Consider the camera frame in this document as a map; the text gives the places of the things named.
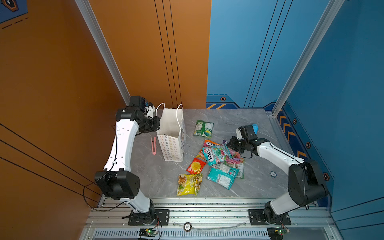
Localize aluminium corner post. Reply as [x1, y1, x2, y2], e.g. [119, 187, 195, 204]
[75, 0, 131, 105]
[272, 0, 345, 118]

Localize aluminium corner post left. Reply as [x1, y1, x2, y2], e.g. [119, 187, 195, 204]
[75, 0, 131, 105]

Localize green circuit board left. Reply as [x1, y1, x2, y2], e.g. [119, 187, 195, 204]
[138, 228, 160, 240]

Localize green circuit board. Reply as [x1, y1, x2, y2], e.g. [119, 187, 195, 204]
[138, 228, 160, 240]
[267, 228, 291, 240]

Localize orange Fox's candy bag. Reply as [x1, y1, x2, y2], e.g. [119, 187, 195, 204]
[196, 140, 219, 162]

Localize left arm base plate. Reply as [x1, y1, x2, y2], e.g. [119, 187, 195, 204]
[122, 209, 170, 226]

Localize green circuit board right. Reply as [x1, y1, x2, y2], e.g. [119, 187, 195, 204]
[267, 228, 291, 240]

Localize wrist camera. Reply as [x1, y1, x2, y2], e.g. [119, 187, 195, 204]
[145, 102, 156, 118]
[236, 127, 244, 140]

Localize red yellow snack packet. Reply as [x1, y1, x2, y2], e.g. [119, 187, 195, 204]
[187, 158, 207, 175]

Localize aluminium corner post right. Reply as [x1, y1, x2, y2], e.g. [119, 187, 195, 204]
[272, 0, 345, 118]

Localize purple Fox's bag right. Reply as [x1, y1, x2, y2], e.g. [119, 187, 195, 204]
[223, 147, 245, 166]

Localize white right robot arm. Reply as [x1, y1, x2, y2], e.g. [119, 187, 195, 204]
[226, 124, 329, 225]

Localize pink utility knife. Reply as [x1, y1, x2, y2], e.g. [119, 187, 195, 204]
[151, 137, 157, 155]

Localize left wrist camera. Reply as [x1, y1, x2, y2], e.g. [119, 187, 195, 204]
[145, 102, 156, 118]

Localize teal Fox's candy bag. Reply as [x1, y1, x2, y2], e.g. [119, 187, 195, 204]
[204, 144, 232, 166]

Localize teal white candy bag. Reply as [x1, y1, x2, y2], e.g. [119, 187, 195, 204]
[207, 163, 239, 190]

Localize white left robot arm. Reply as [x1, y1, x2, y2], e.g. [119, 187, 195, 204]
[95, 96, 160, 225]

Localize blue cylinder tool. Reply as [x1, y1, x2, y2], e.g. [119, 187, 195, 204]
[252, 124, 259, 135]

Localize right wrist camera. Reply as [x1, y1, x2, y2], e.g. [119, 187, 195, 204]
[236, 127, 244, 140]

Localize yellow snack bag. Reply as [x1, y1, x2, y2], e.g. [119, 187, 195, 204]
[177, 174, 203, 196]

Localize aluminium rail frame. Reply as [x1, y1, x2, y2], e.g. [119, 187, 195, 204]
[80, 197, 342, 240]

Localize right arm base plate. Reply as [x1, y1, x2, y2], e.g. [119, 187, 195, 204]
[248, 209, 292, 226]

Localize green white snack bag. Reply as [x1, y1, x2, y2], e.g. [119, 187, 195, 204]
[234, 162, 245, 179]

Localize white paper bag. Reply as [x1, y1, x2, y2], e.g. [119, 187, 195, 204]
[156, 103, 186, 163]

